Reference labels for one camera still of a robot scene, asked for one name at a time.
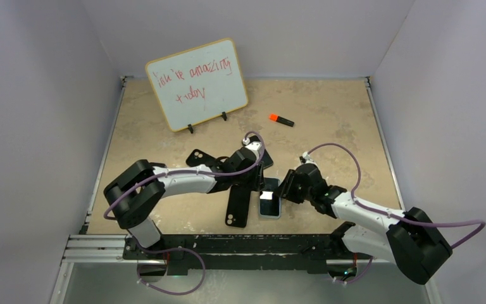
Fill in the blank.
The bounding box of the black phone case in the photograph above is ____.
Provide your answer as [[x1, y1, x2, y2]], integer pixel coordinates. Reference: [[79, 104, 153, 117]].
[[185, 149, 216, 167], [225, 185, 252, 228]]

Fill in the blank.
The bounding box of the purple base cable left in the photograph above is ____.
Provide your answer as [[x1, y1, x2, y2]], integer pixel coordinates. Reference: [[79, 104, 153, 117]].
[[136, 246, 208, 296]]

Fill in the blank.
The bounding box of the black smartphone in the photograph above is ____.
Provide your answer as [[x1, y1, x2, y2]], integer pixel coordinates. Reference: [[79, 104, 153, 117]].
[[248, 135, 273, 169]]

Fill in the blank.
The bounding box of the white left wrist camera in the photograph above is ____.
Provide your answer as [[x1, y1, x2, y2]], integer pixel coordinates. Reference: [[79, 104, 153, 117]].
[[244, 141, 263, 155]]

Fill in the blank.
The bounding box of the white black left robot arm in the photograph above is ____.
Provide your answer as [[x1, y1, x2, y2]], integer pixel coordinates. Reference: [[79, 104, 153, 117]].
[[103, 142, 265, 259]]

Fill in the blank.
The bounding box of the aluminium frame rail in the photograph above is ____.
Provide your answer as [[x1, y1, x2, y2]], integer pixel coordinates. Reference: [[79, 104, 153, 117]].
[[61, 234, 125, 263]]

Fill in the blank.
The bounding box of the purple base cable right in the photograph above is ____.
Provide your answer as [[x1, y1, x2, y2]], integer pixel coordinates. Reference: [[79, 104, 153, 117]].
[[332, 251, 376, 286]]

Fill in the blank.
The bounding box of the light blue phone case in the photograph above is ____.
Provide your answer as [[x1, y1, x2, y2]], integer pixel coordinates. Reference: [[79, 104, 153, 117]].
[[259, 178, 281, 219]]

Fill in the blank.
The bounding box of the yellow framed whiteboard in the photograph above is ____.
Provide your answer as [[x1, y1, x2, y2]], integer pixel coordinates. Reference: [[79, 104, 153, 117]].
[[145, 38, 249, 132]]

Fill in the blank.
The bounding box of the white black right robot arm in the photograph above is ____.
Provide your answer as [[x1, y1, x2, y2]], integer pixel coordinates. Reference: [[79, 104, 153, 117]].
[[274, 163, 452, 284]]

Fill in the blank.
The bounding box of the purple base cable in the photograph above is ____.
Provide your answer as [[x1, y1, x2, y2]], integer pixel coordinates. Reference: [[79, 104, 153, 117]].
[[332, 251, 376, 286], [136, 246, 208, 296]]

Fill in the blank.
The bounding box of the orange capped black marker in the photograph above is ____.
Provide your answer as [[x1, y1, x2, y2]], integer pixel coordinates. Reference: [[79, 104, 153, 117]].
[[269, 114, 295, 127]]

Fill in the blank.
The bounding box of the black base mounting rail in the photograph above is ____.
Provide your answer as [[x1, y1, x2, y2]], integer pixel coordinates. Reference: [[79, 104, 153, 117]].
[[123, 234, 369, 280]]

